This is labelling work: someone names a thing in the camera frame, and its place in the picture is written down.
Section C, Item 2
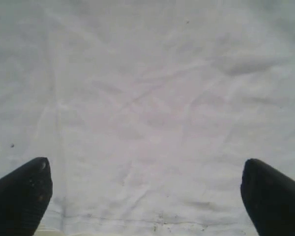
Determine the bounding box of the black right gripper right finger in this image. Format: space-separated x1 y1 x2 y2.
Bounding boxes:
240 158 295 236

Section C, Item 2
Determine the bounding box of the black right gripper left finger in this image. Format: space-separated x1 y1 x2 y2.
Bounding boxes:
0 157 53 236

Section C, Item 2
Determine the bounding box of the white t-shirt with red lettering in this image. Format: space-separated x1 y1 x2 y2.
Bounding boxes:
0 0 295 236

